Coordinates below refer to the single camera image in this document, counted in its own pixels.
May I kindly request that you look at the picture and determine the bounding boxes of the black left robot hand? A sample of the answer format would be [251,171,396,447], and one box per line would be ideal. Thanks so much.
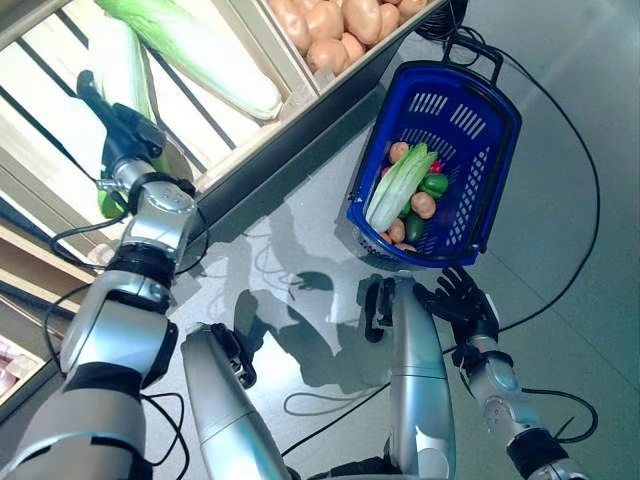
[76,69,166,170]

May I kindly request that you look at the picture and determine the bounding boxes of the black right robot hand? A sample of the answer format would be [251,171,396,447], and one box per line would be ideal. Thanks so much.
[414,266,501,345]

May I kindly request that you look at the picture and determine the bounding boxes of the napa cabbage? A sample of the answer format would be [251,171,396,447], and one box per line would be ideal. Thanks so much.
[364,142,439,234]
[88,19,161,220]
[94,0,283,121]

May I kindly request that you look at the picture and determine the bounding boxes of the blue plastic shopping basket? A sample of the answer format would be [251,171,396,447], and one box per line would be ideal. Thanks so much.
[346,34,523,269]

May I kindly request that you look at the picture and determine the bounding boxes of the silver right robot leg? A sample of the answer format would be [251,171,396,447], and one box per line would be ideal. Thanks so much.
[357,276,457,480]

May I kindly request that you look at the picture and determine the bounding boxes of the silver robot leg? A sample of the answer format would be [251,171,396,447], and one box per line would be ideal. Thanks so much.
[179,322,294,480]
[357,276,457,480]

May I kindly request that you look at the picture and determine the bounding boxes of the dark green vegetable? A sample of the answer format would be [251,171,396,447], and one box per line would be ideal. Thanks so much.
[403,213,426,244]

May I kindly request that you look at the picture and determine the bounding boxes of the wooden slat crate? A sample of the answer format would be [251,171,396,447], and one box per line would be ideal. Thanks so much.
[0,0,326,241]
[254,0,451,99]

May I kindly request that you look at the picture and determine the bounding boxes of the green bell pepper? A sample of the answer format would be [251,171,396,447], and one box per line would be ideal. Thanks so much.
[418,173,450,197]

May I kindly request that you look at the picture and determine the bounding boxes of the wooden display shelf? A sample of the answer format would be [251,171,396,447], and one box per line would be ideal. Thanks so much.
[0,0,469,321]

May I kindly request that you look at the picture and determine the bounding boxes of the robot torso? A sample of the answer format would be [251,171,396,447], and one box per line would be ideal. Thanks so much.
[284,452,401,480]

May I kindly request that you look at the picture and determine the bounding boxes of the silver left robot leg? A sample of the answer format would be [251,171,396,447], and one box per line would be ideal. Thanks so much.
[179,322,294,480]

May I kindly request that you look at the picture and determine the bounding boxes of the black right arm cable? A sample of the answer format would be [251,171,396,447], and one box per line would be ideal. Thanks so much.
[519,387,600,444]

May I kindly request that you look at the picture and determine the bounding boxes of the long black floor cable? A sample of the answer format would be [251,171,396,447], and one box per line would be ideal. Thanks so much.
[279,29,603,459]

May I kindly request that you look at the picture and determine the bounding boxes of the black cable coil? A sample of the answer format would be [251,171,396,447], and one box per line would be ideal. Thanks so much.
[414,0,471,44]

